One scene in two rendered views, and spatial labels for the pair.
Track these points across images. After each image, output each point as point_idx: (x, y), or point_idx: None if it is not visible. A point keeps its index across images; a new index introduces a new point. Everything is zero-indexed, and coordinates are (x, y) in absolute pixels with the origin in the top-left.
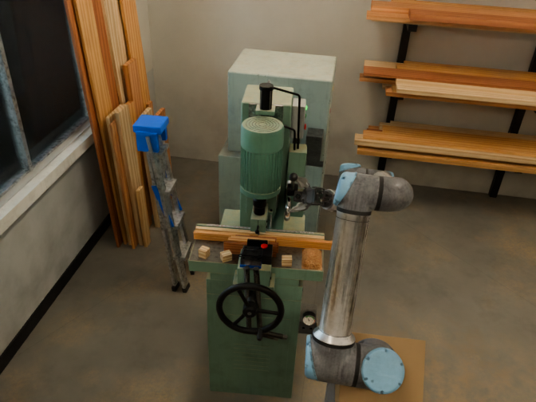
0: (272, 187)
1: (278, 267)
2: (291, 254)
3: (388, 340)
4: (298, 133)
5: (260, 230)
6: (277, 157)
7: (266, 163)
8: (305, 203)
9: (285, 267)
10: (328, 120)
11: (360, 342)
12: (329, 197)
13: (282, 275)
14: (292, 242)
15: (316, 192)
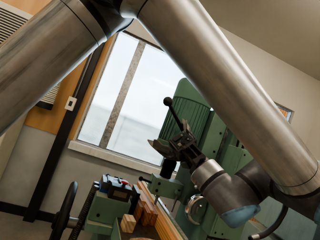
0: (170, 136)
1: (117, 222)
2: (145, 235)
3: None
4: None
5: (149, 189)
6: (187, 106)
7: (175, 106)
8: (169, 148)
9: (119, 226)
10: None
11: None
12: (194, 151)
13: (113, 236)
14: (162, 231)
15: (181, 134)
